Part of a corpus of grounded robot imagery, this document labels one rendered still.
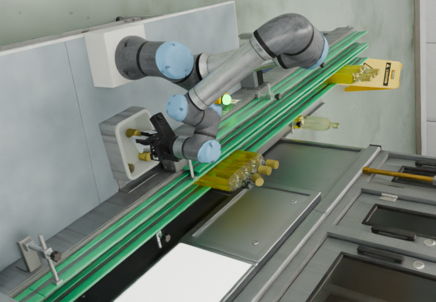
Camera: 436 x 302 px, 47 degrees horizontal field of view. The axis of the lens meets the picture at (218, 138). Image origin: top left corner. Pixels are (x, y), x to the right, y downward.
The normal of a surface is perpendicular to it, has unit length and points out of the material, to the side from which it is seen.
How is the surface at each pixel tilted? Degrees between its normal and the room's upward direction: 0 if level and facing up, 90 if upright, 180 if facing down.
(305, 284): 90
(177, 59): 7
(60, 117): 0
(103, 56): 90
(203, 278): 90
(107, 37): 2
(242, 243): 90
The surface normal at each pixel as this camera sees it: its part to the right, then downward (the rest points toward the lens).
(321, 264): -0.17, -0.90
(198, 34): 0.80, 0.11
